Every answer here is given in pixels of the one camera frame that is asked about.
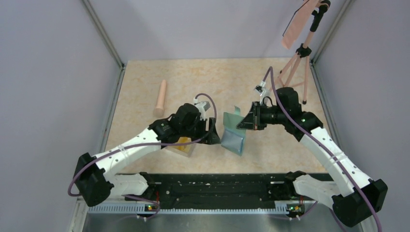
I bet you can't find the pink cylindrical handle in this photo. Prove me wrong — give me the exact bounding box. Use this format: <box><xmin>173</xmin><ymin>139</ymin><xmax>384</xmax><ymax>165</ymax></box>
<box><xmin>153</xmin><ymin>80</ymin><xmax>167</xmax><ymax>117</ymax></box>

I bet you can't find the pink tripod stand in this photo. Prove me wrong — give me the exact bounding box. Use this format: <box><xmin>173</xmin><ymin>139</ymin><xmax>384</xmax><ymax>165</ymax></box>
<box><xmin>275</xmin><ymin>0</ymin><xmax>331</xmax><ymax>104</ymax></box>

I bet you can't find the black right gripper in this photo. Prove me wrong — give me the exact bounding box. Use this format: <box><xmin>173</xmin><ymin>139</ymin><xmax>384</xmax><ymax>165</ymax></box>
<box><xmin>237</xmin><ymin>101</ymin><xmax>287</xmax><ymax>130</ymax></box>

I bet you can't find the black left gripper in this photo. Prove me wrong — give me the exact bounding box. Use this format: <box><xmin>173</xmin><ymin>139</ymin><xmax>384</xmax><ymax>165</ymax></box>
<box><xmin>180</xmin><ymin>116</ymin><xmax>221</xmax><ymax>145</ymax></box>

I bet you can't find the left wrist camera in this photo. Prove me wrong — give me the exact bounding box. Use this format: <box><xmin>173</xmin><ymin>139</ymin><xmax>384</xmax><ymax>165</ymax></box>
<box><xmin>193</xmin><ymin>99</ymin><xmax>210</xmax><ymax>120</ymax></box>

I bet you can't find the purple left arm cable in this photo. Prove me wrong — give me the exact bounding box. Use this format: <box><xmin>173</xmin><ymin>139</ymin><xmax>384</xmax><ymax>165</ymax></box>
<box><xmin>67</xmin><ymin>93</ymin><xmax>218</xmax><ymax>221</ymax></box>

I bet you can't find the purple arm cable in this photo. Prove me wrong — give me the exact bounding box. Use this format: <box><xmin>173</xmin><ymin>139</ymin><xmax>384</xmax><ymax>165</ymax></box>
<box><xmin>67</xmin><ymin>93</ymin><xmax>218</xmax><ymax>221</ymax></box>
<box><xmin>261</xmin><ymin>66</ymin><xmax>383</xmax><ymax>232</ymax></box>

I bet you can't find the clear plastic card box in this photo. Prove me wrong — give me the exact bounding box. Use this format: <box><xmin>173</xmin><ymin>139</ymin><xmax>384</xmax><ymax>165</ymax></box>
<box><xmin>166</xmin><ymin>137</ymin><xmax>196</xmax><ymax>158</ymax></box>

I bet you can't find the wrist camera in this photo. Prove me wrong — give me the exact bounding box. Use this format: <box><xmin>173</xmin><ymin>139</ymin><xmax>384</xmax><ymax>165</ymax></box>
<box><xmin>193</xmin><ymin>99</ymin><xmax>210</xmax><ymax>120</ymax></box>
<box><xmin>254</xmin><ymin>81</ymin><xmax>270</xmax><ymax>105</ymax></box>

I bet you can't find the grey slotted cable duct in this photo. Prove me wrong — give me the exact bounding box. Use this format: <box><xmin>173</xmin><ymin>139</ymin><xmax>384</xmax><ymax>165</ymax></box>
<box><xmin>88</xmin><ymin>203</ymin><xmax>289</xmax><ymax>215</ymax></box>

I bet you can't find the gold VIP credit card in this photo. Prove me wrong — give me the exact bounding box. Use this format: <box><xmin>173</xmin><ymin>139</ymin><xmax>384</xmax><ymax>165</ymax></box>
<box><xmin>175</xmin><ymin>137</ymin><xmax>191</xmax><ymax>153</ymax></box>

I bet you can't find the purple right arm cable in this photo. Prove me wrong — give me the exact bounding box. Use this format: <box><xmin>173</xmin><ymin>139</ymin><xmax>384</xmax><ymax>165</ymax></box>
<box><xmin>261</xmin><ymin>66</ymin><xmax>383</xmax><ymax>232</ymax></box>

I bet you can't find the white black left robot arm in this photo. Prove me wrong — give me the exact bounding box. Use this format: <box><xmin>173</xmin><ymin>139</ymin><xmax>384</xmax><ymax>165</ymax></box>
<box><xmin>68</xmin><ymin>100</ymin><xmax>220</xmax><ymax>207</ymax></box>

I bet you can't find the pink flat panel on tripod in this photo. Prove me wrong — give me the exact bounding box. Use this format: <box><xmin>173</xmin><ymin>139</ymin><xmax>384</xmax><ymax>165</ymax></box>
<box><xmin>281</xmin><ymin>0</ymin><xmax>319</xmax><ymax>49</ymax></box>

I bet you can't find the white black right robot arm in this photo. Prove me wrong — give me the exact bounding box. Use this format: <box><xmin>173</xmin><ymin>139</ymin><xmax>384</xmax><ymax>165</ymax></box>
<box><xmin>236</xmin><ymin>87</ymin><xmax>388</xmax><ymax>227</ymax></box>

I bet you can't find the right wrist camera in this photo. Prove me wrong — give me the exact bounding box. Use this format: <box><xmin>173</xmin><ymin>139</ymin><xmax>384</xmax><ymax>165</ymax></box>
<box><xmin>254</xmin><ymin>81</ymin><xmax>270</xmax><ymax>105</ymax></box>

